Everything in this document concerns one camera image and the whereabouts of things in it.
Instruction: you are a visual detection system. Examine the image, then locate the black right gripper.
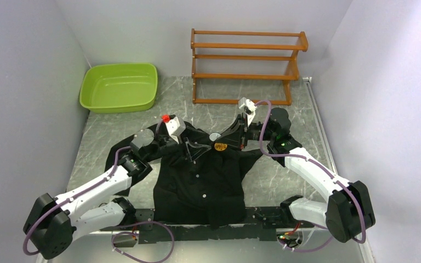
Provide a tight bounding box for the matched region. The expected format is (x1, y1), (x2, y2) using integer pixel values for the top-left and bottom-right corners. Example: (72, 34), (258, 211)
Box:
(215, 113), (275, 150)

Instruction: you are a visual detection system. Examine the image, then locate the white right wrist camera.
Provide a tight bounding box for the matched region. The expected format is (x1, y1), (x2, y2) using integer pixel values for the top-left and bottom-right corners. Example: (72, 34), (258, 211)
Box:
(238, 97), (257, 128)

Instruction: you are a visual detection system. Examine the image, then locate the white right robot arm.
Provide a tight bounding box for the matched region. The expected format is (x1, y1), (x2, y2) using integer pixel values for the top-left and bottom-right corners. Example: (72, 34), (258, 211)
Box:
(210, 106), (376, 244)

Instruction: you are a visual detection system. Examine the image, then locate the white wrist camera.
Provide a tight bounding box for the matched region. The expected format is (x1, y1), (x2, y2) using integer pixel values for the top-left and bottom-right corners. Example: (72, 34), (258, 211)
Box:
(162, 115), (186, 144)
(238, 97), (257, 128)

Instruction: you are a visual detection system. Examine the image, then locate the green plastic basin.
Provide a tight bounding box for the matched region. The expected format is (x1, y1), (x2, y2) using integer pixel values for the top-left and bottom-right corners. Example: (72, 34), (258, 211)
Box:
(79, 63), (158, 113)

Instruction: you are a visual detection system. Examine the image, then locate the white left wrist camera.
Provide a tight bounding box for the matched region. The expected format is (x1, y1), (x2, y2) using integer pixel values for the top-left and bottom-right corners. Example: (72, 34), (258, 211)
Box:
(162, 115), (186, 144)

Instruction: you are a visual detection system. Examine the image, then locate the black button shirt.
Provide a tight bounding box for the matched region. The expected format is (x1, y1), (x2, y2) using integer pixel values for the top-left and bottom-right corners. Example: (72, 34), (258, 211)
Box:
(105, 121), (264, 230)

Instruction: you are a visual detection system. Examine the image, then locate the orange wooden shoe rack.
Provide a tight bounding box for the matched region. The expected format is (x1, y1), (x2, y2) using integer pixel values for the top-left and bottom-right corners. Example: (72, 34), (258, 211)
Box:
(190, 28), (309, 106)

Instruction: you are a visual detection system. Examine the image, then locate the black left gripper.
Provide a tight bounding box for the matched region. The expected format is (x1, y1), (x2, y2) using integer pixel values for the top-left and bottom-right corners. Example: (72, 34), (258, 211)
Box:
(145, 125), (211, 162)

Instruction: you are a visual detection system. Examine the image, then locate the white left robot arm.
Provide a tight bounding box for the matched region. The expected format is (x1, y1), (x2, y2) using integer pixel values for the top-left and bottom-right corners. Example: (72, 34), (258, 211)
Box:
(22, 128), (215, 260)

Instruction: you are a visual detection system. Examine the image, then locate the aluminium table edge rail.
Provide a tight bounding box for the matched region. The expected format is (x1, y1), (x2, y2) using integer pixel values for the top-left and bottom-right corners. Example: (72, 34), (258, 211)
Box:
(302, 77), (375, 262)

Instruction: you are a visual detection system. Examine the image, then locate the white round brooch back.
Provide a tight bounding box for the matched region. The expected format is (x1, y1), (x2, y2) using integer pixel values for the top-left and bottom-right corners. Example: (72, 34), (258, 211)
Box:
(209, 133), (221, 141)

